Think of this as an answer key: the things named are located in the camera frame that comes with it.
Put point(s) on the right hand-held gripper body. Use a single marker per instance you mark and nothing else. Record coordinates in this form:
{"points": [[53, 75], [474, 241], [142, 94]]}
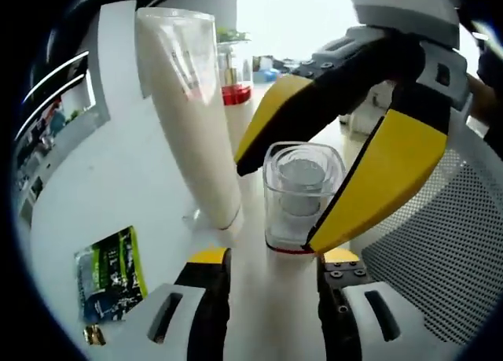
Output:
{"points": [[404, 11]]}

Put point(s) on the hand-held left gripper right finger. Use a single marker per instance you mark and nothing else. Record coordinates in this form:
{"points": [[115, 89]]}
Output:
{"points": [[338, 329]]}

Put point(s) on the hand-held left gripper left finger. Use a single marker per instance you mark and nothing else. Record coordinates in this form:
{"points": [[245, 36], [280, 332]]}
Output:
{"points": [[208, 317]]}

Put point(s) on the red collar skincare pump bottle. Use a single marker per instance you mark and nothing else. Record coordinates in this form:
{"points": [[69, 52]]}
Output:
{"points": [[236, 113]]}

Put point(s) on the small white skincare bottle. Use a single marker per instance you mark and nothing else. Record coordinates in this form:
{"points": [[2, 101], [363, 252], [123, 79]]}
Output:
{"points": [[302, 203]]}

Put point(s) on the beige skincare tube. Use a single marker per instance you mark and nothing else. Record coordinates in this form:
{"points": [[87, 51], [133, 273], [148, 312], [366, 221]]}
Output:
{"points": [[188, 121]]}

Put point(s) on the person's right hand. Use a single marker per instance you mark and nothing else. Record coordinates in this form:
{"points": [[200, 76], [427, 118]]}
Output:
{"points": [[479, 101]]}

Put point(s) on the grey mesh office chair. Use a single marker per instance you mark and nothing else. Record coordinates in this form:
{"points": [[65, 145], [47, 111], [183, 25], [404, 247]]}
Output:
{"points": [[432, 239]]}

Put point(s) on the green black packet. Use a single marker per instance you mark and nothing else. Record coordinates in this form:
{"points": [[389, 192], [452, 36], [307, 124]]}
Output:
{"points": [[114, 274]]}

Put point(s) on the green potted plant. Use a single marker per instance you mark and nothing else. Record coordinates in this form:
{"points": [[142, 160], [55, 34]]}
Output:
{"points": [[232, 34]]}

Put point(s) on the gold foil packet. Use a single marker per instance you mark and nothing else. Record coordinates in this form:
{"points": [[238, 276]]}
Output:
{"points": [[94, 334]]}

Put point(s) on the silver blue packet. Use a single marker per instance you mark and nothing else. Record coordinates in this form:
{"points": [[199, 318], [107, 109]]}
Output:
{"points": [[82, 270]]}

